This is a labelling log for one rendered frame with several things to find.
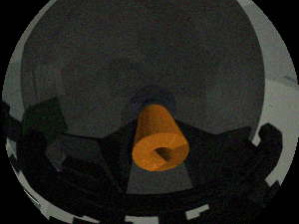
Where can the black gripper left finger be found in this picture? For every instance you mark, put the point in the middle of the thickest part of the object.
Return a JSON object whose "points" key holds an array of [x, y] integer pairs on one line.
{"points": [[114, 152]]}

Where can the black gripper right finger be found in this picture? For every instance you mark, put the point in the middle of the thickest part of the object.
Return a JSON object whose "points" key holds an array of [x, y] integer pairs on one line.
{"points": [[205, 149]]}

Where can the orange knob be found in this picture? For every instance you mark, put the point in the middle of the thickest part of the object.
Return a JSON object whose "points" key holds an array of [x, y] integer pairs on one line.
{"points": [[159, 144]]}

